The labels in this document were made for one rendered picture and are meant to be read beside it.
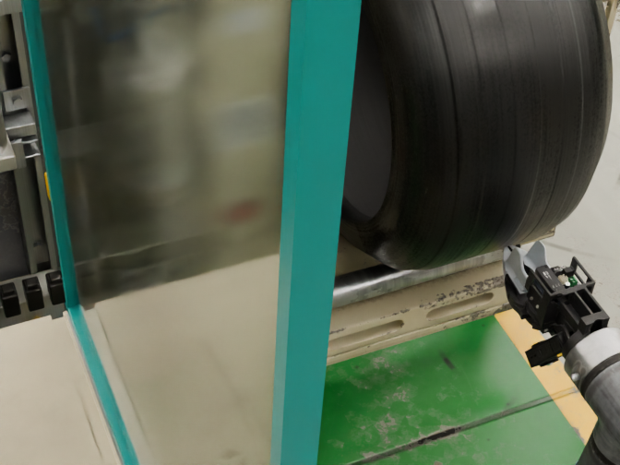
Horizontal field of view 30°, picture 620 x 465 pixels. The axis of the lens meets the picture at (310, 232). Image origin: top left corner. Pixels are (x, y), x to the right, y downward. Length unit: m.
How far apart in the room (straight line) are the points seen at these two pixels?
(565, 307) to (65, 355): 0.67
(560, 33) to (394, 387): 1.46
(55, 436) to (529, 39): 0.74
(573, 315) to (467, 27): 0.40
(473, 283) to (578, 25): 0.51
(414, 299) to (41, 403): 0.79
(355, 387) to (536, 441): 0.44
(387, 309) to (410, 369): 1.05
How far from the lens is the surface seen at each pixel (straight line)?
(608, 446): 1.51
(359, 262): 1.92
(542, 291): 1.56
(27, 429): 1.14
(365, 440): 2.68
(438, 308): 1.85
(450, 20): 1.42
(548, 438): 2.76
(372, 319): 1.75
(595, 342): 1.51
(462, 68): 1.41
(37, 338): 1.21
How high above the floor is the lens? 2.18
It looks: 45 degrees down
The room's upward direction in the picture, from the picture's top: 4 degrees clockwise
